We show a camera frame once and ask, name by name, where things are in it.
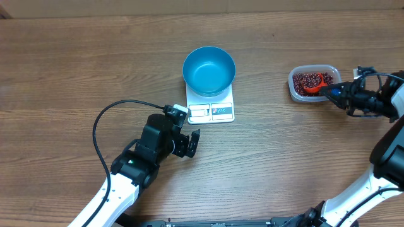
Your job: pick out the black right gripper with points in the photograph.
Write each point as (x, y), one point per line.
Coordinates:
(343, 97)

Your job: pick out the red beans in container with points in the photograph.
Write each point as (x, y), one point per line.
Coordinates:
(301, 81)

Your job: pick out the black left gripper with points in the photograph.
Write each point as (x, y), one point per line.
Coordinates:
(182, 148)

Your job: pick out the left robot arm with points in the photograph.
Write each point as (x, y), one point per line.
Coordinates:
(137, 167)

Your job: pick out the clear plastic food container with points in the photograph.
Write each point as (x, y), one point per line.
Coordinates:
(311, 69)

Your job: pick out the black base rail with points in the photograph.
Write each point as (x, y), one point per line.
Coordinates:
(129, 221)

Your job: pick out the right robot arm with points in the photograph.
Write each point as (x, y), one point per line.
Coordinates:
(382, 180)

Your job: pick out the white digital kitchen scale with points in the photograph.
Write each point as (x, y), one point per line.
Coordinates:
(210, 110)

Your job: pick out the blue metal bowl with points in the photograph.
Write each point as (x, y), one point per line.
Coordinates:
(209, 71)

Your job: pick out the red scoop with blue handle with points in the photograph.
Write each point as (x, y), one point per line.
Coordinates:
(313, 90)

